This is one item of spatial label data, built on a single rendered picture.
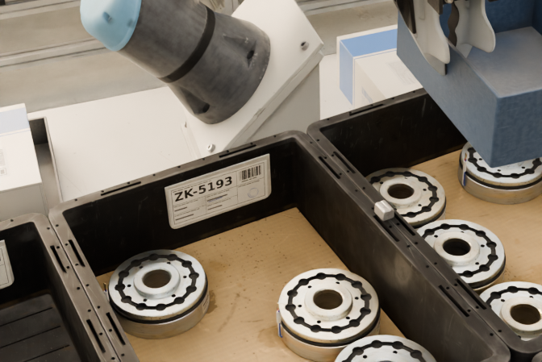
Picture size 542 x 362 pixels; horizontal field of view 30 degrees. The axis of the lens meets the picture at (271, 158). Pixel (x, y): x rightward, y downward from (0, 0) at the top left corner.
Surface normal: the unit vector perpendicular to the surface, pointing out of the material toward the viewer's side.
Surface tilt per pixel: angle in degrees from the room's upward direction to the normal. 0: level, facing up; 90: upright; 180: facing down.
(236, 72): 64
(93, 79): 0
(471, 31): 92
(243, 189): 90
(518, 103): 90
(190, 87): 97
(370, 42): 0
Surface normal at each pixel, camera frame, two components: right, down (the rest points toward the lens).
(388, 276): -0.90, 0.29
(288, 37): -0.70, -0.44
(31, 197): 0.30, 0.55
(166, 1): 0.54, 0.09
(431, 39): -0.95, 0.28
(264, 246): -0.04, -0.80
